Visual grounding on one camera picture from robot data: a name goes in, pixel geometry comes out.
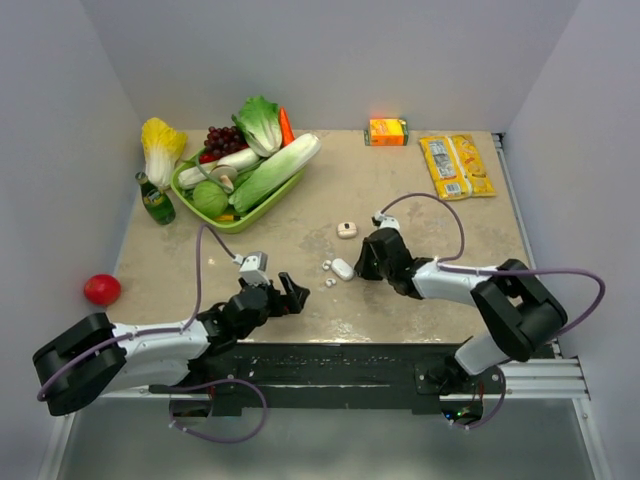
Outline white charging case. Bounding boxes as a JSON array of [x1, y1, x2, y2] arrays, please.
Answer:
[[330, 258, 355, 281]]

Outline beige earbud charging case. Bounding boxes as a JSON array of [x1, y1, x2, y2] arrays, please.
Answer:
[[336, 222, 358, 240]]

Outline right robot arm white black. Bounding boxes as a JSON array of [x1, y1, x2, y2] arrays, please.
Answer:
[[354, 227, 568, 393]]

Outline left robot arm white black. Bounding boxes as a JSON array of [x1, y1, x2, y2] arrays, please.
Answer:
[[32, 272, 310, 416]]

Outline yellow snack packet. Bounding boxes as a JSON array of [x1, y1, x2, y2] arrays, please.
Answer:
[[419, 134, 497, 201]]

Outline green plastic basket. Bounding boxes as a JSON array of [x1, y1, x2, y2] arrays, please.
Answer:
[[170, 148, 305, 234]]

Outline round green cabbage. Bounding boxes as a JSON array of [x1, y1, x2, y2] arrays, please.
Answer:
[[192, 181, 228, 219]]

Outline long green napa cabbage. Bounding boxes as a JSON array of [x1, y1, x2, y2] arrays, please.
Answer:
[[229, 133, 321, 213]]

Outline orange juice box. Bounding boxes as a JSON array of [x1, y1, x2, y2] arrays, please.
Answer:
[[364, 118, 409, 147]]

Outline beige mushroom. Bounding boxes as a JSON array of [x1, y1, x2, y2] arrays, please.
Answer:
[[209, 165, 238, 193]]

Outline white radish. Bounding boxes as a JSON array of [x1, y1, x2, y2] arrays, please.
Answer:
[[177, 148, 261, 193]]

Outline orange carrot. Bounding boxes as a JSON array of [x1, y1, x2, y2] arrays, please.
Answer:
[[279, 107, 295, 147]]

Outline green glass bottle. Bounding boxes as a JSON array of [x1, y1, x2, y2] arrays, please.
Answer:
[[135, 172, 176, 225]]

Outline red chili pepper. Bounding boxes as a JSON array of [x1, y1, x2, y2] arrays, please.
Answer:
[[199, 153, 218, 164]]

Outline purple grapes bunch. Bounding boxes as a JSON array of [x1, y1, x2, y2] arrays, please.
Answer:
[[203, 126, 248, 160]]

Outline green lettuce head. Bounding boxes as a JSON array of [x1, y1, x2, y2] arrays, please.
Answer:
[[231, 96, 282, 158]]

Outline red tomato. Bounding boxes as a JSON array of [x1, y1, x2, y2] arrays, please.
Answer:
[[83, 274, 122, 307]]

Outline yellow napa cabbage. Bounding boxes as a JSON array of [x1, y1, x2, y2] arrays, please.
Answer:
[[141, 117, 188, 190]]

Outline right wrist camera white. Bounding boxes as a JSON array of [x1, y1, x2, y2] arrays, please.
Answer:
[[371, 211, 400, 231]]

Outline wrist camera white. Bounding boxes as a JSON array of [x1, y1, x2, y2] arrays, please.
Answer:
[[233, 251, 269, 285], [371, 211, 400, 231]]

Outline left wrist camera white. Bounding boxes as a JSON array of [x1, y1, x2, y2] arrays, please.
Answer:
[[233, 251, 269, 285]]

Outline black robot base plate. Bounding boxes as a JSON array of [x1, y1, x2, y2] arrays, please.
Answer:
[[150, 343, 505, 415]]

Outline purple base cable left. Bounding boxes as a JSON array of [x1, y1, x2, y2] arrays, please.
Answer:
[[167, 378, 270, 445]]

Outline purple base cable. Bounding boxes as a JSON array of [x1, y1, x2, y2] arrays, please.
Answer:
[[447, 367, 509, 431], [167, 378, 270, 445]]

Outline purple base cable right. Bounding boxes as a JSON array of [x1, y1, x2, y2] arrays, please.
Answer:
[[447, 367, 509, 431]]

